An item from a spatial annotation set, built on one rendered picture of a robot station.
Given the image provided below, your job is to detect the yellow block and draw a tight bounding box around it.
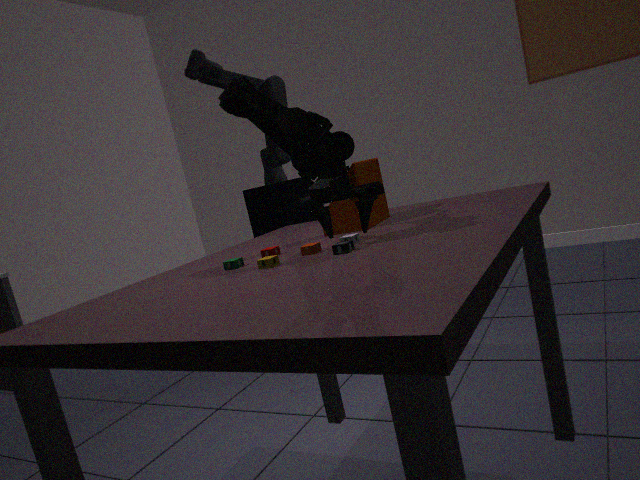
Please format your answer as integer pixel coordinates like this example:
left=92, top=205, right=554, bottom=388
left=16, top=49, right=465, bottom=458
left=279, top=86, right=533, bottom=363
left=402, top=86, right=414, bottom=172
left=257, top=255, right=280, bottom=269

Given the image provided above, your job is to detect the red block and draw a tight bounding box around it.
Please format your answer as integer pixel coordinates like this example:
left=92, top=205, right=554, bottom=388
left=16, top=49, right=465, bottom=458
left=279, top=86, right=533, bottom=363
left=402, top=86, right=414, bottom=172
left=260, top=246, right=281, bottom=258

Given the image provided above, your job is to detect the green block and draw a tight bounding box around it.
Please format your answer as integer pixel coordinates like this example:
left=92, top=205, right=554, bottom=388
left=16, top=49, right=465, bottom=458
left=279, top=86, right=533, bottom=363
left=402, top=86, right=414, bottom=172
left=223, top=257, right=244, bottom=271

